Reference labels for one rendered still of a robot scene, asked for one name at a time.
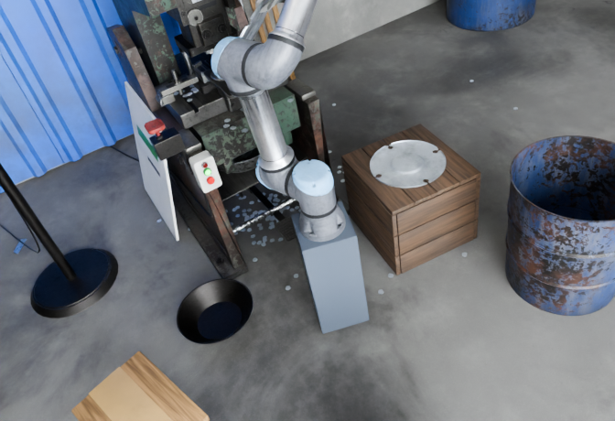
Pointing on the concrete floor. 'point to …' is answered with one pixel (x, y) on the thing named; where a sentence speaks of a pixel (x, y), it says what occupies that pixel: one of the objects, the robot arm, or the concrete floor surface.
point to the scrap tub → (563, 224)
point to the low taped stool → (137, 396)
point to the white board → (148, 161)
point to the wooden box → (413, 205)
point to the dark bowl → (214, 311)
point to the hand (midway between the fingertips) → (261, 6)
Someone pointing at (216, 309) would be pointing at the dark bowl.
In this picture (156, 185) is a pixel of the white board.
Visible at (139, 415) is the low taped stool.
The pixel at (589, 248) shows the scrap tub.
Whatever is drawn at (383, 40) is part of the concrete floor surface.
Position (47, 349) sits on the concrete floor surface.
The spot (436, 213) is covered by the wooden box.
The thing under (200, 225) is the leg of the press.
